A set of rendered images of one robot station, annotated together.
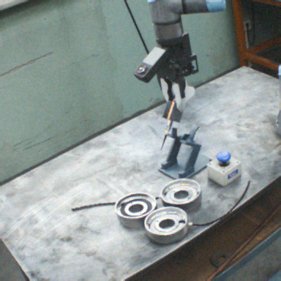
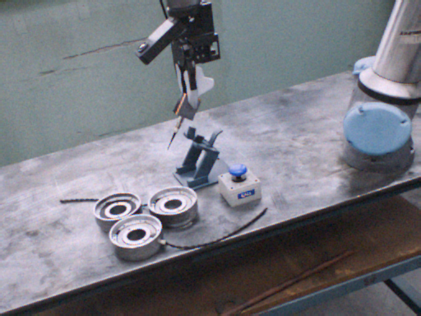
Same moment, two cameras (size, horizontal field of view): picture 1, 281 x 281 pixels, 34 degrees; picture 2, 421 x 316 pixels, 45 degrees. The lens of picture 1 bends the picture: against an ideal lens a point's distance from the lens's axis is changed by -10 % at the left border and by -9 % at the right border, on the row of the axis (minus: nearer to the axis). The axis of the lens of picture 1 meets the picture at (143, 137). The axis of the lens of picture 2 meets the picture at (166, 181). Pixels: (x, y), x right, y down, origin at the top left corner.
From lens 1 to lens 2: 0.43 m
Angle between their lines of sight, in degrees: 17
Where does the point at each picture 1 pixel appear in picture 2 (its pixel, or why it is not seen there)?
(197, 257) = (202, 293)
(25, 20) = not seen: outside the picture
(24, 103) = (115, 90)
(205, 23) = (354, 20)
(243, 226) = (276, 270)
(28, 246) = not seen: outside the picture
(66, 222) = (45, 215)
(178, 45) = (196, 20)
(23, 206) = (14, 191)
